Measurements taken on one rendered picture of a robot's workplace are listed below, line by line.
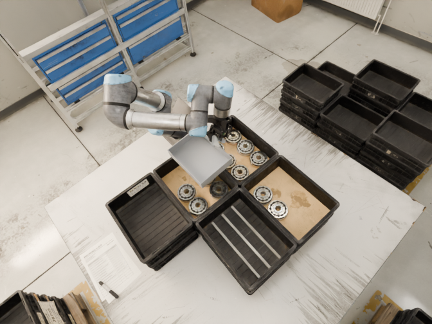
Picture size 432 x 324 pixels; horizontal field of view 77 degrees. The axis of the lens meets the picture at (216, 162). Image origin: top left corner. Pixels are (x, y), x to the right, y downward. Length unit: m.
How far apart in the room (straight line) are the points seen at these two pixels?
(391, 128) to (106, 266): 2.15
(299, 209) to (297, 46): 2.64
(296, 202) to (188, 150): 0.63
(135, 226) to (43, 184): 1.74
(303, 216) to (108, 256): 1.08
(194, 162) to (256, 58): 2.41
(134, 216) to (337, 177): 1.20
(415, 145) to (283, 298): 1.47
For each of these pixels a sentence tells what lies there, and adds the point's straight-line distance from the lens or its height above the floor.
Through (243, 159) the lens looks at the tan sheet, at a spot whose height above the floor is 0.83.
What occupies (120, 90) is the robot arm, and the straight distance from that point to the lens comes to 1.30.
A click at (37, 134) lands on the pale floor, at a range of 3.63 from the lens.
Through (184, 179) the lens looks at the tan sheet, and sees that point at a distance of 1.60.
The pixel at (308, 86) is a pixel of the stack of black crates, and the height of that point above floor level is 0.49.
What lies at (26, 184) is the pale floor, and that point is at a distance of 3.27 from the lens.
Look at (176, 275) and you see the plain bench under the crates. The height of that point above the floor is 0.70.
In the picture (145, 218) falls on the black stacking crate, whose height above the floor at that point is 0.83.
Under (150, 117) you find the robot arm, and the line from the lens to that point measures 1.22.
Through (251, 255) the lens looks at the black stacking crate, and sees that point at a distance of 1.41.
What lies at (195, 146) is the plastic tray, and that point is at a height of 1.05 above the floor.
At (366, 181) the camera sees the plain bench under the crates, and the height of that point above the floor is 0.70.
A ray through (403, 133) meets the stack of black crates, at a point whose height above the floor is 0.49.
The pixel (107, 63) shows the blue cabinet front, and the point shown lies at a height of 0.50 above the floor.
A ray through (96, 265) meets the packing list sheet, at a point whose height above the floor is 0.70.
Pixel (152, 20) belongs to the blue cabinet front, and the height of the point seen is 0.65.
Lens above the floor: 2.21
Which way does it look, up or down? 58 degrees down
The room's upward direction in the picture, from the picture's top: 10 degrees counter-clockwise
